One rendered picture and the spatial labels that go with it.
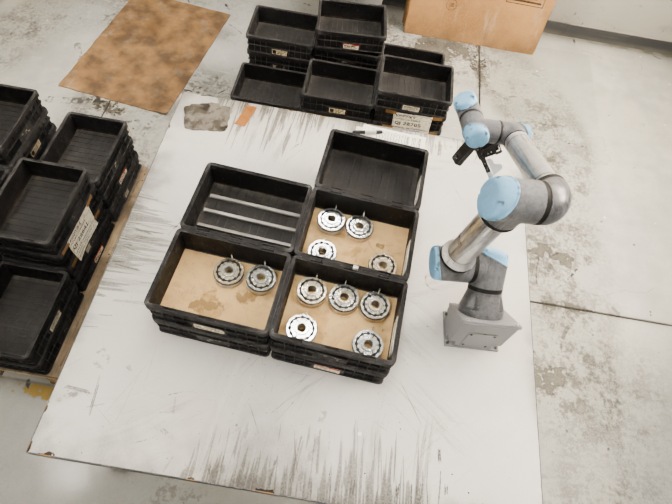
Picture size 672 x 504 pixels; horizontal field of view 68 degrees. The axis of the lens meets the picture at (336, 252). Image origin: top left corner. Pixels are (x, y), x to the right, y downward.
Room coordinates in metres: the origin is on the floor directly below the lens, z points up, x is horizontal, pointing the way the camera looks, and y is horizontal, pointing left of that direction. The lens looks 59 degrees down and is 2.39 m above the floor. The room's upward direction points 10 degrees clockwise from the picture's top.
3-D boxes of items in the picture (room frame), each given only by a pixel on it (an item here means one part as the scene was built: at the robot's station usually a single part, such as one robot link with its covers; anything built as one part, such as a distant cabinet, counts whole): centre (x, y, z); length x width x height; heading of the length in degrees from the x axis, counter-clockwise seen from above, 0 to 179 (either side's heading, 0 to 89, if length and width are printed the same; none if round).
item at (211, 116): (1.58, 0.69, 0.71); 0.22 x 0.19 x 0.01; 91
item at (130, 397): (0.93, 0.02, 0.35); 1.60 x 1.60 x 0.70; 1
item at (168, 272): (0.70, 0.35, 0.87); 0.40 x 0.30 x 0.11; 87
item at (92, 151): (1.46, 1.28, 0.31); 0.40 x 0.30 x 0.34; 1
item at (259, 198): (1.00, 0.33, 0.87); 0.40 x 0.30 x 0.11; 87
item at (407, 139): (1.61, -0.15, 0.70); 0.33 x 0.23 x 0.01; 91
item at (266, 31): (2.62, 0.55, 0.31); 0.40 x 0.30 x 0.34; 91
